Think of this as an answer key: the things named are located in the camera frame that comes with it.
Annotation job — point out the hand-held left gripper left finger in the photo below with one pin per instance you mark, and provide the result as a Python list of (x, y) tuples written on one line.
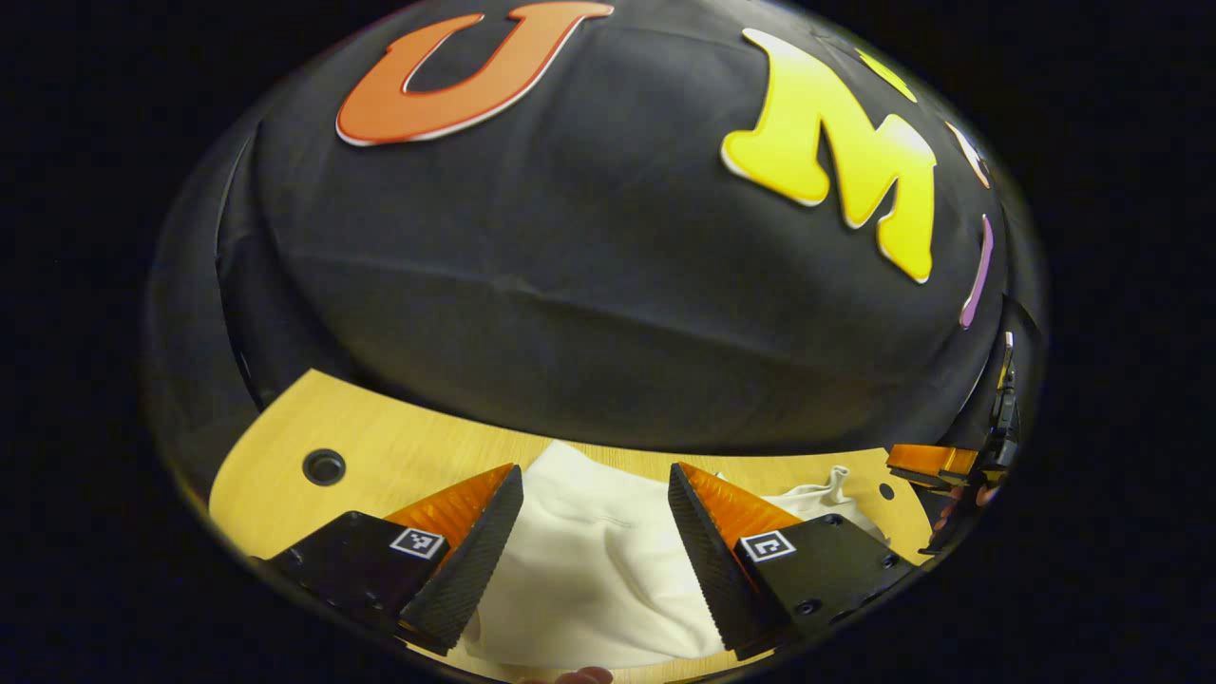
[(475, 560)]

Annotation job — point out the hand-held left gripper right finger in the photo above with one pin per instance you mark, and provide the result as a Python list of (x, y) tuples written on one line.
[(712, 560)]

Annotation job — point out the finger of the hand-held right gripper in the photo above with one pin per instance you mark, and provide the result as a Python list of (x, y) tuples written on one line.
[(936, 461)]

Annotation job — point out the cream sweater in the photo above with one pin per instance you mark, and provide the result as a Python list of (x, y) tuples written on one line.
[(589, 570)]

